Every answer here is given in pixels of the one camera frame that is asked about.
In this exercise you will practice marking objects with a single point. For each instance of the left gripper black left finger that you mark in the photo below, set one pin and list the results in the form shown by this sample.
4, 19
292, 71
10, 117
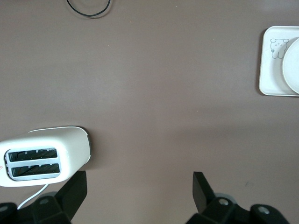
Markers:
67, 198

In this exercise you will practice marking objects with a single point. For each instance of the cream round plate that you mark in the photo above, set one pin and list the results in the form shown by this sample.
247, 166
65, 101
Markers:
293, 67

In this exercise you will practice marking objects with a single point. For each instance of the white two-slot toaster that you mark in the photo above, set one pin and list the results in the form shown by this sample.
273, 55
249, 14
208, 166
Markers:
72, 144

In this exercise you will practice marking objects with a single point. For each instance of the cream tray with rabbit print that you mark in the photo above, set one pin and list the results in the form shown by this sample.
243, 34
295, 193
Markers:
271, 74

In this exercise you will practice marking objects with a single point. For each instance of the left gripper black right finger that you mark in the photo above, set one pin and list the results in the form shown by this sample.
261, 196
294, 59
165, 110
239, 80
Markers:
210, 210

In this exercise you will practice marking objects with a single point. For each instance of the brown table cover mat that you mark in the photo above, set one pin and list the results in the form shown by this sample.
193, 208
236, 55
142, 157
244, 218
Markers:
149, 93

